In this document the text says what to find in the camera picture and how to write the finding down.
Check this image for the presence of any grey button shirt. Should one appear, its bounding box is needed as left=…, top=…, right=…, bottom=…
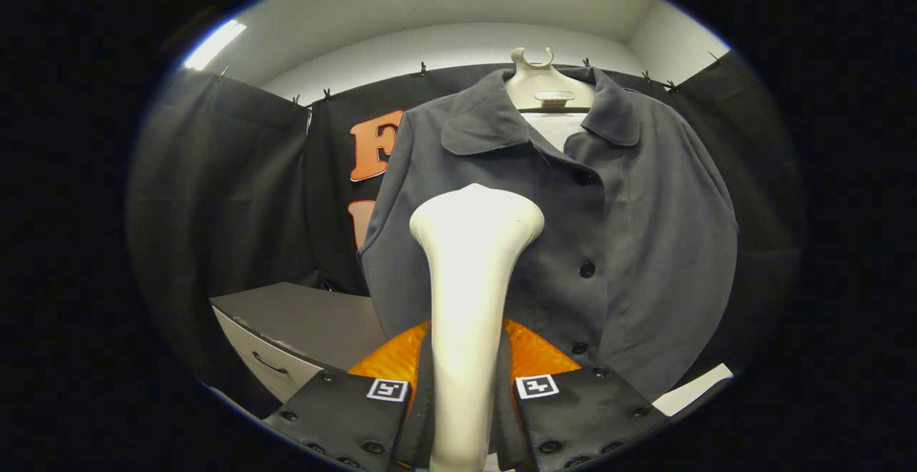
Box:
left=358, top=67, right=739, bottom=401

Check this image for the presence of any white clothes hanger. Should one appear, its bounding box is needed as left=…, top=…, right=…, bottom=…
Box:
left=504, top=47, right=597, bottom=113

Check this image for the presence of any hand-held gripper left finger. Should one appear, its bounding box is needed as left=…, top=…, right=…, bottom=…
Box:
left=264, top=320, right=436, bottom=472

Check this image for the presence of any ceiling light strip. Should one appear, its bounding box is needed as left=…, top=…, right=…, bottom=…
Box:
left=184, top=19, right=247, bottom=72

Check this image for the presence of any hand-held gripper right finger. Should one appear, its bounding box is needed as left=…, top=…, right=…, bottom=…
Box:
left=494, top=318, right=671, bottom=472

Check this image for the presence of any grey drawer cabinet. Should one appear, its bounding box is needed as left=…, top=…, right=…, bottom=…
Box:
left=209, top=282, right=388, bottom=405

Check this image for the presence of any row of black cloth clips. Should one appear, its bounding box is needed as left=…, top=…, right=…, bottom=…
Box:
left=219, top=49, right=723, bottom=107

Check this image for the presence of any white flat box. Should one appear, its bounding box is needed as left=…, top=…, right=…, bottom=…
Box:
left=652, top=363, right=734, bottom=417

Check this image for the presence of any white garment steamer head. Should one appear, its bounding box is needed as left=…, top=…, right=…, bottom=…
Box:
left=409, top=183, right=545, bottom=472

